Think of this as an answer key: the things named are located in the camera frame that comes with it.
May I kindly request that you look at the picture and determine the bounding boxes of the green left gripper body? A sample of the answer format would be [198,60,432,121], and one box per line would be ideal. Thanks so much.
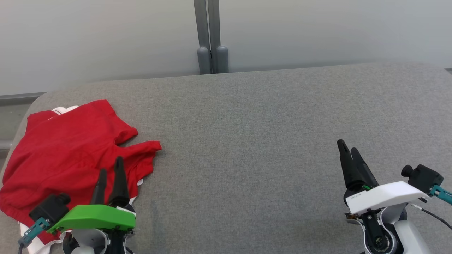
[47,199,136,236]

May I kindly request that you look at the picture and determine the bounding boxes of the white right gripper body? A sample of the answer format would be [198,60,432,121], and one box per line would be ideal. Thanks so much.
[344,181,429,216]

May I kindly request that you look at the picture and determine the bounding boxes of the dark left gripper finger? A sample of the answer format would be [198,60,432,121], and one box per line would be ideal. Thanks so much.
[107,156,130,208]
[91,169,108,206]

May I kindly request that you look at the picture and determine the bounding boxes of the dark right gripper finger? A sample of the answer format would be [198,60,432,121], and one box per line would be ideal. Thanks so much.
[337,139,365,192]
[351,147,379,189]

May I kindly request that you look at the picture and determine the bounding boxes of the red shorts white waistband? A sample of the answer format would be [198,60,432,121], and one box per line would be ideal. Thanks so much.
[0,99,162,244]

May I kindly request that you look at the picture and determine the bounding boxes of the red jersey white sleeves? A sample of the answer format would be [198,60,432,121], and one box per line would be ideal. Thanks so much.
[19,105,144,254]

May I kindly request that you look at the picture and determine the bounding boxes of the thin black cable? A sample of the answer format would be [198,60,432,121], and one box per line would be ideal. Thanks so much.
[411,203,452,230]

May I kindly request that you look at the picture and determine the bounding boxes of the teal right camera connector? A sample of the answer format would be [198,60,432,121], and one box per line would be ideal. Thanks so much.
[430,185,452,205]

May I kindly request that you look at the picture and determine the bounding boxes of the teal camera connector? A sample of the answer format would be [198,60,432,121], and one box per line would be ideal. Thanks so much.
[430,185,452,205]
[18,218,50,247]

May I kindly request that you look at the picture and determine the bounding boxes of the teal left camera connector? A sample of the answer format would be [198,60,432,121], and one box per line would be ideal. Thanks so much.
[18,218,50,247]

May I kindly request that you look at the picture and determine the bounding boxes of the grey frame base rail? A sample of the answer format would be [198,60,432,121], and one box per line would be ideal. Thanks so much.
[0,92,47,106]

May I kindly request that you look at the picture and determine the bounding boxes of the grey metal frame post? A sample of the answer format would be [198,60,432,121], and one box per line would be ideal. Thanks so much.
[194,0,212,75]
[208,0,229,74]

